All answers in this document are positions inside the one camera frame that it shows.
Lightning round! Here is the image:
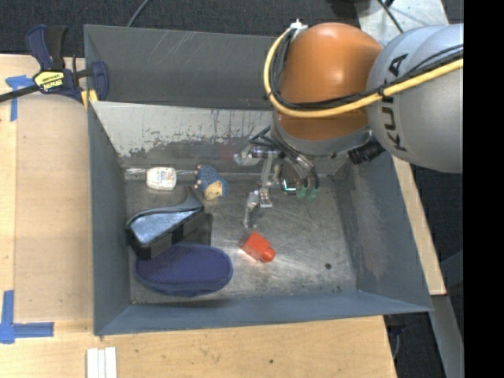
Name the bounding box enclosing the red plastic block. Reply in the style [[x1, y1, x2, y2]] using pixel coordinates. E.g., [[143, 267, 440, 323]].
[[240, 231, 277, 265]]

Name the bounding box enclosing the blue and tan toy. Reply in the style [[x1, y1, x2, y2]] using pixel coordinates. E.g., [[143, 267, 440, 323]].
[[193, 164, 231, 202]]

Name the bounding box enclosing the grey metal bin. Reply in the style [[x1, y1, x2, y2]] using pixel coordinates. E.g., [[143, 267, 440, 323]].
[[83, 24, 435, 336]]

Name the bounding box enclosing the dark blue cloth pouch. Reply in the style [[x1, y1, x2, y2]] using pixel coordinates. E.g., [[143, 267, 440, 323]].
[[134, 243, 235, 298]]

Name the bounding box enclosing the black and grey case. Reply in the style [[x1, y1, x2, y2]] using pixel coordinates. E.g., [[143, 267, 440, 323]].
[[124, 186, 209, 261]]

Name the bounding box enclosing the white printed packet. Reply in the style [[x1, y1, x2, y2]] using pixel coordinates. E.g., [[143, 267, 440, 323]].
[[145, 165, 178, 191]]

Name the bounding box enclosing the black cylinder on white bracket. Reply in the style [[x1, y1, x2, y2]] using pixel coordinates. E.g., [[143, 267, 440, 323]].
[[347, 139, 386, 165]]

